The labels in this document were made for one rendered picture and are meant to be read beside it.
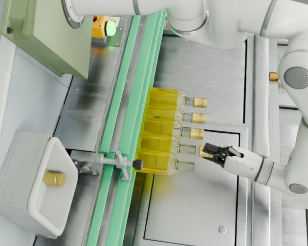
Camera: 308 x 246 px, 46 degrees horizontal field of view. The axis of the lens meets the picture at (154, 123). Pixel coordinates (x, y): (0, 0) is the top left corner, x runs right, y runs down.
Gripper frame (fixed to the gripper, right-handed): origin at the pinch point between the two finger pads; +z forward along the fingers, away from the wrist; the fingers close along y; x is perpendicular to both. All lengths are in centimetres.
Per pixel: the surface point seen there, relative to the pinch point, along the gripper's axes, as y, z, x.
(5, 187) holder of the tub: 34, 32, 39
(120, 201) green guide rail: 4.3, 17.5, 25.7
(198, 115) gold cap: 1.5, 7.7, -10.3
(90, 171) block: 8.6, 27.9, 22.1
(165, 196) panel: -12.6, 9.1, 14.5
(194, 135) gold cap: 0.9, 6.2, -3.1
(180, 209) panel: -12.6, 3.1, 16.4
